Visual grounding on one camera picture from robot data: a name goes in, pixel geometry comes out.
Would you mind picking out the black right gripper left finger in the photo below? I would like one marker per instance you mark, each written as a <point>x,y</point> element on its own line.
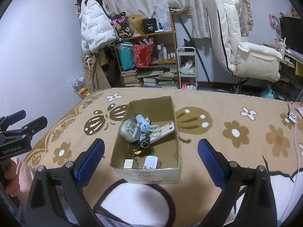
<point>44,207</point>

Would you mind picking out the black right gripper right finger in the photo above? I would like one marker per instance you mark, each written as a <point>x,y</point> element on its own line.
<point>258,207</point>

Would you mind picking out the white square power adapter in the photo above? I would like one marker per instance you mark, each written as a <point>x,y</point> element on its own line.
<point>129,164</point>

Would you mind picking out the clear cartoon earbuds case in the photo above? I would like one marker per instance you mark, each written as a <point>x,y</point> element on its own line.
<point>130,131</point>

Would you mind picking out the white tall power adapter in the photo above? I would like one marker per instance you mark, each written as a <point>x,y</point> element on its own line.
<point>151,162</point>

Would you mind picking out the cardboard box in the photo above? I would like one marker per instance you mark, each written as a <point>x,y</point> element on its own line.
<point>146,149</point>

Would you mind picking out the gold key tag with keys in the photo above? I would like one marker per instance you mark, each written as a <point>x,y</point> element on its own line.
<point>142,144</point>

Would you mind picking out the light blue small bottle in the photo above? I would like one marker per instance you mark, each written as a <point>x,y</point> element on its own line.
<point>145,126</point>

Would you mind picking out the person's left hand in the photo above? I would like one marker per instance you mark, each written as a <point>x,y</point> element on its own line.
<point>13,187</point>

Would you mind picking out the beige patterned rug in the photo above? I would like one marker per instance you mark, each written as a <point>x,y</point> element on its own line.
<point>250,130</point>

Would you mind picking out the bag of snacks on floor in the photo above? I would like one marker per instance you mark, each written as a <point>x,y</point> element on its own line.
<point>79,86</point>

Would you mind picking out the beige hanging coat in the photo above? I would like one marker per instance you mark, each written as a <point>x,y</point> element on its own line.
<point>94,75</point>

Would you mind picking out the teal fan base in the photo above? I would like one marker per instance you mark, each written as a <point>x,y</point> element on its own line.
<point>268,92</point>

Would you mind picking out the white remote control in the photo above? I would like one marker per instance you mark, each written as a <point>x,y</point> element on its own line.
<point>162,132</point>

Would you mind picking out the stack of books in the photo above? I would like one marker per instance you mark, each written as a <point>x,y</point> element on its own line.
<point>130,78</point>

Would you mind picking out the white puffer jacket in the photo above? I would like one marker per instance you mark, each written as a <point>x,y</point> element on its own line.
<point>96,29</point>

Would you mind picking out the teal storage container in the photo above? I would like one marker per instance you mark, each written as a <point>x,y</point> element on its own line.
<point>125,51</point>

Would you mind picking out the cream padded recliner chair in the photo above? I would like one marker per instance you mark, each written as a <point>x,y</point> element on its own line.
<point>237,56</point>

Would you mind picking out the white rolling cart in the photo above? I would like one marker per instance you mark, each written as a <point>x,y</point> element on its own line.
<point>187,70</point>

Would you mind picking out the red patterned gift bag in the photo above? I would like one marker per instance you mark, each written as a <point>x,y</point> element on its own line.
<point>142,52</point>

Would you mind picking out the wooden bookshelf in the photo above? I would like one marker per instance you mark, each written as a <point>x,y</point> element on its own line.
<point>163,70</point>

